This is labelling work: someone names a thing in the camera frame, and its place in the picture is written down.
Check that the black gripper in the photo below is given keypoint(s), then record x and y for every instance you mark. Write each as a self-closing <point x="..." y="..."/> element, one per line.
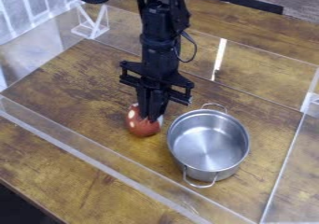
<point x="155" y="77"/>

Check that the red plush mushroom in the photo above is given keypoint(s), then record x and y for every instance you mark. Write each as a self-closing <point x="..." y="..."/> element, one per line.
<point x="142" y="127"/>

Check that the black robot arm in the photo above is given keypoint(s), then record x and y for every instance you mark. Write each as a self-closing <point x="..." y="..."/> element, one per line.
<point x="164" y="20"/>

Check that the silver metal pot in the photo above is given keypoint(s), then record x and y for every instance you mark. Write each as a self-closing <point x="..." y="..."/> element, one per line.
<point x="208" y="143"/>

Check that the black bar in background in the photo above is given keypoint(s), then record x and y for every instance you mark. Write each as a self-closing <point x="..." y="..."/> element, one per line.
<point x="265" y="6"/>

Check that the clear acrylic enclosure wall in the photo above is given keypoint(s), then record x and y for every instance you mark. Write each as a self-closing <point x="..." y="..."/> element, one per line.
<point x="156" y="186"/>

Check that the clear acrylic triangle bracket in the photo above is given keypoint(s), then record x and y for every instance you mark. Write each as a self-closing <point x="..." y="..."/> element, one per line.
<point x="88" y="28"/>

